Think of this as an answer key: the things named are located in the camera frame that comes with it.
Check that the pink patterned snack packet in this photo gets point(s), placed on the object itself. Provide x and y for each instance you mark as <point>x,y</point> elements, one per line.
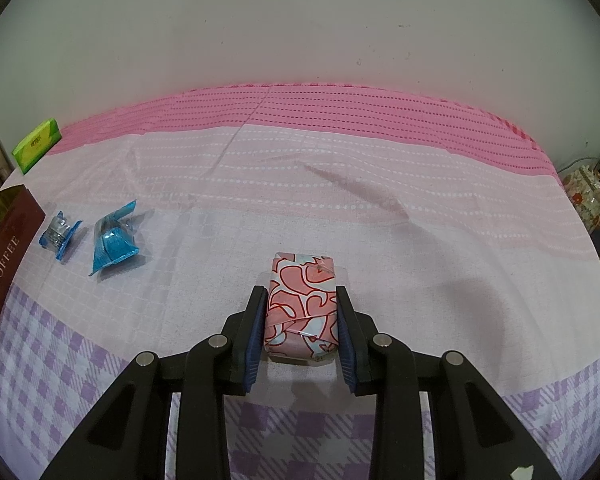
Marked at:
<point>302,300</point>

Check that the small blue silver candy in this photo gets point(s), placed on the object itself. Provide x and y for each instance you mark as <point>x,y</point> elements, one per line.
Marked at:
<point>57,234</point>

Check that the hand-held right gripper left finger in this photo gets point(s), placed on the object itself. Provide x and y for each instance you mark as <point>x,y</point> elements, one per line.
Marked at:
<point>254,357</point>

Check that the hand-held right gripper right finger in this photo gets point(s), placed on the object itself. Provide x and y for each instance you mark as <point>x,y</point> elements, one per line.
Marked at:
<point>347,357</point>

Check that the floral patterned container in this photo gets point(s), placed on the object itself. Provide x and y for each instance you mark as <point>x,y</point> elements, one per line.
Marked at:
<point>582,195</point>

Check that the blue foil candy wrapper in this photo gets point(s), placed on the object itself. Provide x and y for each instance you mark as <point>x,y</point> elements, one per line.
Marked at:
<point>112,242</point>

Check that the green tissue pack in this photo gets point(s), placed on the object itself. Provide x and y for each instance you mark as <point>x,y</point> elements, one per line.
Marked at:
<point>36,145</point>

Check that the maroon tin box gold inside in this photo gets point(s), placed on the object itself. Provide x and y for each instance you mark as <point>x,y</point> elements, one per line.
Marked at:
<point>5,270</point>

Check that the pink purple checked bed sheet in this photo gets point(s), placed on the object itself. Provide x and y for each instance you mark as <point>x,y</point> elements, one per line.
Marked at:
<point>430,210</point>

